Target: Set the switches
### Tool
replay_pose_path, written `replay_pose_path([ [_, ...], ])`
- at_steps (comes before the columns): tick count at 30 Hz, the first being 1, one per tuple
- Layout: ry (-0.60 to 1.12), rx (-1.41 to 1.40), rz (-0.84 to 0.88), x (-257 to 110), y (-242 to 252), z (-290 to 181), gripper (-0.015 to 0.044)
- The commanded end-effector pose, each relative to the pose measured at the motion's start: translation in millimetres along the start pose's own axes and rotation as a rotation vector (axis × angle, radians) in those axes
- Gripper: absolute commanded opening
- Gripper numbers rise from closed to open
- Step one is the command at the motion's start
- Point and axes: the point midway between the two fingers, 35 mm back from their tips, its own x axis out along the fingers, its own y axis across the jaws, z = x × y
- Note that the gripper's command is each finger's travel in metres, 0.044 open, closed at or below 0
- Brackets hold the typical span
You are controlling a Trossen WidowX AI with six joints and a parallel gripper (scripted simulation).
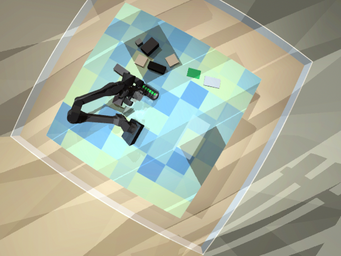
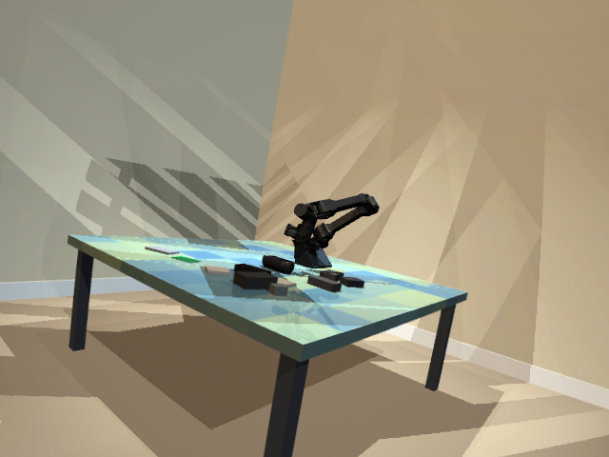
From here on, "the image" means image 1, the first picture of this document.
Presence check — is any white flat square tile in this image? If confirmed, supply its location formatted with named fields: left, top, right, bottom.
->
left=134, top=54, right=148, bottom=67

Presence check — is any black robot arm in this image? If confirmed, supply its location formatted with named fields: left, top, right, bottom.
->
left=67, top=72, right=145, bottom=135

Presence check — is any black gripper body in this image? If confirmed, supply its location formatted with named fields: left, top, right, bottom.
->
left=123, top=77, right=144, bottom=107

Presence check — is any cream flat square block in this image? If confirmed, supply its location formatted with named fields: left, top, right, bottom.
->
left=165, top=54, right=179, bottom=67

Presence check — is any flat green rectangular block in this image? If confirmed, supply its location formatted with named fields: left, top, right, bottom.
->
left=186, top=68, right=201, bottom=79

